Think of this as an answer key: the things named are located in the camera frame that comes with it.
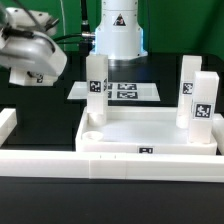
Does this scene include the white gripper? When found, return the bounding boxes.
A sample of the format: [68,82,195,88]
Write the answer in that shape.
[0,7,67,77]

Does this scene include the white desk top tray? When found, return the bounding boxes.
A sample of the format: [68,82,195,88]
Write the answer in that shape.
[75,106,217,155]

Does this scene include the white marker base sheet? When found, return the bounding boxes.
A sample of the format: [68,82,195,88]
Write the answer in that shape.
[68,82,160,102]

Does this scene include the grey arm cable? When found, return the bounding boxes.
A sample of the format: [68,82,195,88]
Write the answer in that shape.
[0,0,61,41]

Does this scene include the white thin cable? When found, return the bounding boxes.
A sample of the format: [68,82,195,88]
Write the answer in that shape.
[59,0,67,34]

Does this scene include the black upright connector cable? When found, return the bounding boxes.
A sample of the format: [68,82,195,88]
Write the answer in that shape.
[80,0,91,34]

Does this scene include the white U-shaped obstacle frame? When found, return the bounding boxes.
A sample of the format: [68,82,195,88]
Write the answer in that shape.
[0,108,224,182]

